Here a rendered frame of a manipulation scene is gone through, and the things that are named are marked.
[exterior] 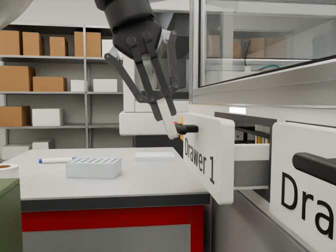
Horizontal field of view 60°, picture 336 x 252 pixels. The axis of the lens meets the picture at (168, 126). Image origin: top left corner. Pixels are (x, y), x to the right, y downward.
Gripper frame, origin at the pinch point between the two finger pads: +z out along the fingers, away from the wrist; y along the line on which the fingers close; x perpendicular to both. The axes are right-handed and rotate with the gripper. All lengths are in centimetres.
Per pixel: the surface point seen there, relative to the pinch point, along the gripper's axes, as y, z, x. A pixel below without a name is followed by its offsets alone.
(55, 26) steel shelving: 68, -134, -360
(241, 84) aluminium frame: -13.4, -1.2, 2.5
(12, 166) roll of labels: 36.1, 0.0, -21.1
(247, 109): -12.2, 2.7, 4.9
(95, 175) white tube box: 19.9, 9.4, -23.7
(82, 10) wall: 31, -160, -413
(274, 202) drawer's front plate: -7.0, 11.9, 18.2
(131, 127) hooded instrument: 9, 5, -80
